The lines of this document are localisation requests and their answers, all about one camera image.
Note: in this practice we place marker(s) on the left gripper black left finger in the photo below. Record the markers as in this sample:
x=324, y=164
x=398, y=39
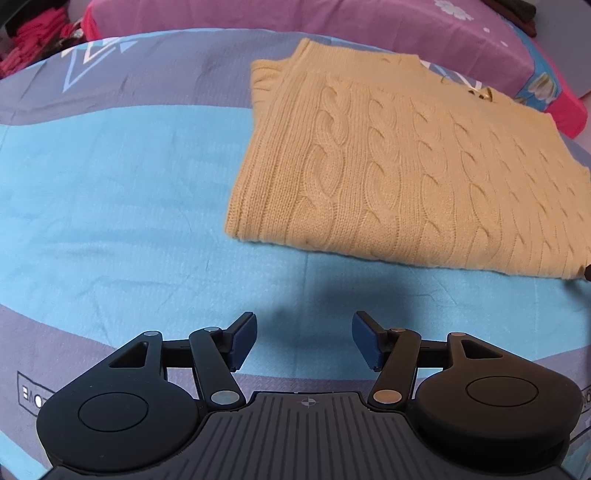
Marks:
x=216, y=354

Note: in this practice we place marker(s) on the grey leaning board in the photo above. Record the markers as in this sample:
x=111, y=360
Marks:
x=563, y=32

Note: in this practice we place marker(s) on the mustard cable-knit cardigan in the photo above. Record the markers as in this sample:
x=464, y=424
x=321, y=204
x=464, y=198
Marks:
x=372, y=155

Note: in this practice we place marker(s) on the pink clothes pile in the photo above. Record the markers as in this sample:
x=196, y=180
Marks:
x=40, y=37

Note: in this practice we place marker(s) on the purple floral quilt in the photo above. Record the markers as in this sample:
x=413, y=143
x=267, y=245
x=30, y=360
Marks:
x=472, y=38

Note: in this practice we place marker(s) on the blue grey patterned bedsheet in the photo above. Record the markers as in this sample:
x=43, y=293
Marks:
x=117, y=161

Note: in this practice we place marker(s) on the dark folded clothes pile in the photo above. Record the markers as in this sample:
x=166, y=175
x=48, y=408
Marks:
x=519, y=12

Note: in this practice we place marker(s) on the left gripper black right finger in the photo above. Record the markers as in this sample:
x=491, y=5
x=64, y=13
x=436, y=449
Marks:
x=393, y=354

